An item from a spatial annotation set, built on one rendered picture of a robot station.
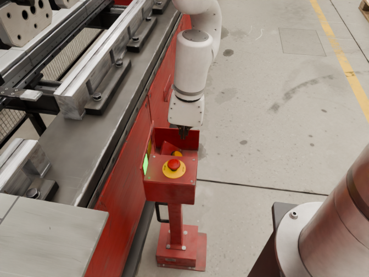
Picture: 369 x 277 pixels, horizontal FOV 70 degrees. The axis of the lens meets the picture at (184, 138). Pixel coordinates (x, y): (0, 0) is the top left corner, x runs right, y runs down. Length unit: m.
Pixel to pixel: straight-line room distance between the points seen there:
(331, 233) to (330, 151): 1.78
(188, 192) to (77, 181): 0.32
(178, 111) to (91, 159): 0.27
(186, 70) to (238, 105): 1.67
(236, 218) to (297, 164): 0.62
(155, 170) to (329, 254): 0.55
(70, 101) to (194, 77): 0.39
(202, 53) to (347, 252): 0.46
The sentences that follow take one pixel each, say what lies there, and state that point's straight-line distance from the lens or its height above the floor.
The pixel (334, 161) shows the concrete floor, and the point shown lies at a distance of 2.10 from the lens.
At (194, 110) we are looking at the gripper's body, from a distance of 0.73.
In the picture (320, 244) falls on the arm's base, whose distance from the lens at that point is 0.42.
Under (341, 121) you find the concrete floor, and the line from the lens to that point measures 2.45.
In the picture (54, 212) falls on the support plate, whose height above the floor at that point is 1.00.
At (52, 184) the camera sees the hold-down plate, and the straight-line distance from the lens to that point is 0.71.
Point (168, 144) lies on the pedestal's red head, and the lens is 0.94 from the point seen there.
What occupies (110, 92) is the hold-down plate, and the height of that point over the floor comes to 0.90.
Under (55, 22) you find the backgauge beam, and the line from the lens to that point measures 1.27.
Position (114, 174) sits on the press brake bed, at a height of 0.75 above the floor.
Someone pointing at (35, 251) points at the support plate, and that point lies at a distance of 0.52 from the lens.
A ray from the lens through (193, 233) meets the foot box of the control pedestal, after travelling 1.44.
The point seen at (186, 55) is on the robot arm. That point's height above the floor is 1.13.
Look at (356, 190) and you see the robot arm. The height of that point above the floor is 1.20.
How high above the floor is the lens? 1.44
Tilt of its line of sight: 47 degrees down
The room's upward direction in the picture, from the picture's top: straight up
